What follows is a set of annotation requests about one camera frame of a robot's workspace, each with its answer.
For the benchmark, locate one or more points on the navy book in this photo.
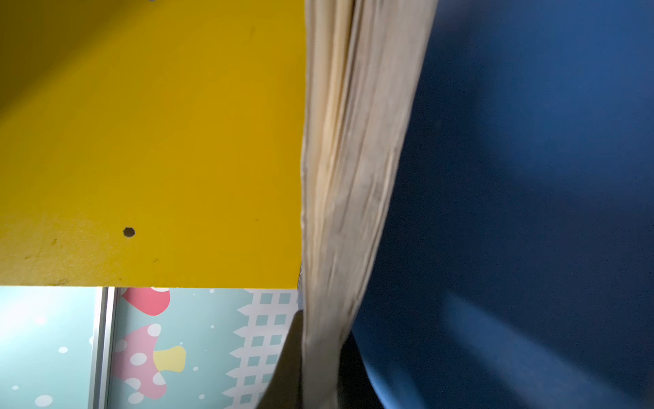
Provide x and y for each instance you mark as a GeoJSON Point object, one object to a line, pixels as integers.
{"type": "Point", "coordinates": [515, 268]}

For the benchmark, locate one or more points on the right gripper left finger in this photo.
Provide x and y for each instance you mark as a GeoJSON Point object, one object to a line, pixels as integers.
{"type": "Point", "coordinates": [284, 390]}

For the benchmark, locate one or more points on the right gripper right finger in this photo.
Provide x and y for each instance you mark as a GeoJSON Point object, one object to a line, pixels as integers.
{"type": "Point", "coordinates": [354, 390]}

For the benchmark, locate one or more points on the yellow pink blue bookshelf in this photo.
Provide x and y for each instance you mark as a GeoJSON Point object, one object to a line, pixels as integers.
{"type": "Point", "coordinates": [151, 143]}

